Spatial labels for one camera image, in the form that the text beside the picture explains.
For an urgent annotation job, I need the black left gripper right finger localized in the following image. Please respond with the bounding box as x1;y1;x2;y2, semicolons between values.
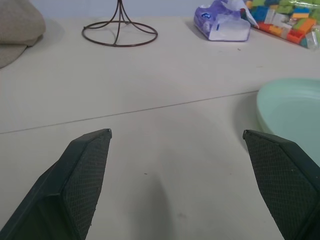
242;129;320;240

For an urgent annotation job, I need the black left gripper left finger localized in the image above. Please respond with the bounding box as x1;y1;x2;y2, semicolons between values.
0;128;113;240

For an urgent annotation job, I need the light green plate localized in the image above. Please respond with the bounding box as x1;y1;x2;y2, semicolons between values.
255;78;320;167

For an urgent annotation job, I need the bag of colourful building blocks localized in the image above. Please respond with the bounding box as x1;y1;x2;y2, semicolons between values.
243;0;320;50

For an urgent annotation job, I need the purple tissue pack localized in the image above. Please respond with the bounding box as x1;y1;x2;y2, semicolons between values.
193;0;260;43

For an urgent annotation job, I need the beige knitted cap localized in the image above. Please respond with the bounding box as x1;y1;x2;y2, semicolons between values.
0;0;47;69

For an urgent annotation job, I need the dark wire stand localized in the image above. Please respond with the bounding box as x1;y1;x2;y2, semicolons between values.
81;0;159;48

